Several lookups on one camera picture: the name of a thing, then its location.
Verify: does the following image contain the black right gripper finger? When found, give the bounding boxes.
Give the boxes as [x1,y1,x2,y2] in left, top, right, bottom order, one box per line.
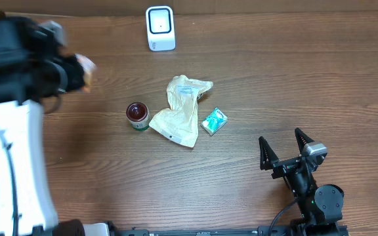
[259,136,279,170]
[295,128,314,153]

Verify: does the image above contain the teal tissue pack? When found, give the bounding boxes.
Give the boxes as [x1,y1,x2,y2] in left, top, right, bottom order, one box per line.
[201,108,228,136]

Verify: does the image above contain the beige paper pouch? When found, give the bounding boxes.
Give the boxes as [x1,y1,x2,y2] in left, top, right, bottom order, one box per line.
[149,75,213,148]

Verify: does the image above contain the orange tissue pack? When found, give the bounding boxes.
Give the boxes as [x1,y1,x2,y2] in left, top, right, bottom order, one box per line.
[75,54,96,93]

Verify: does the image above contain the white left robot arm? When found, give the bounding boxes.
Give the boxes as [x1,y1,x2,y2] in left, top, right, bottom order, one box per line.
[0,17,95,235]

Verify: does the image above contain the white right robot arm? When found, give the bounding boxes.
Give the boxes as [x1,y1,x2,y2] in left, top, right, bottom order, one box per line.
[257,128,349,236]

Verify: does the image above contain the white barcode scanner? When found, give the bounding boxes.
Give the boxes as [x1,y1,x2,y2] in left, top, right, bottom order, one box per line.
[146,5,176,52]

